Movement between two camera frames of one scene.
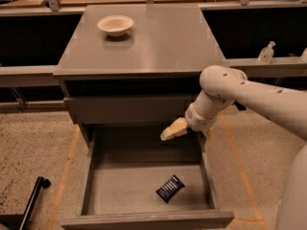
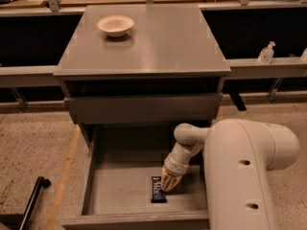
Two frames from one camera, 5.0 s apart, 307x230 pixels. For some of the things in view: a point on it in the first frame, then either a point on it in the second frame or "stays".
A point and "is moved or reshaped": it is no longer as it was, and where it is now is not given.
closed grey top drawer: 129,109 stays
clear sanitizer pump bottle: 266,55 stays
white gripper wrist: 196,122 → 175,166
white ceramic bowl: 116,25 stays
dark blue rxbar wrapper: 170,189 is moved or reshaped
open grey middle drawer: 133,179 stays
